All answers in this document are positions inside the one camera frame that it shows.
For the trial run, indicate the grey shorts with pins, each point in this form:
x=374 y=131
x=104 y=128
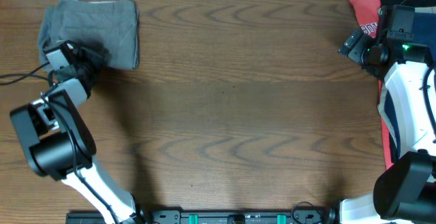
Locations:
x=110 y=27

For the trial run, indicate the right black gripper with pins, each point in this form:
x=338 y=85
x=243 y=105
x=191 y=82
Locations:
x=356 y=47

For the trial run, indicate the light grey garment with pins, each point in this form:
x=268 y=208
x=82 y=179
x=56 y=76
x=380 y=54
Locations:
x=388 y=114

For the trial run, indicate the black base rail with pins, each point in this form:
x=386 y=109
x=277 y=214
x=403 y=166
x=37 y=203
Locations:
x=303 y=215

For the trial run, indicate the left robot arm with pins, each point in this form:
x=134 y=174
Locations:
x=57 y=143

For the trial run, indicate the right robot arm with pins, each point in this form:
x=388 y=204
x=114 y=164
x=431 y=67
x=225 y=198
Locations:
x=405 y=192

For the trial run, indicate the red printed shirt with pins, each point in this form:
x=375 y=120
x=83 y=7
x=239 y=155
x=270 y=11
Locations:
x=367 y=18

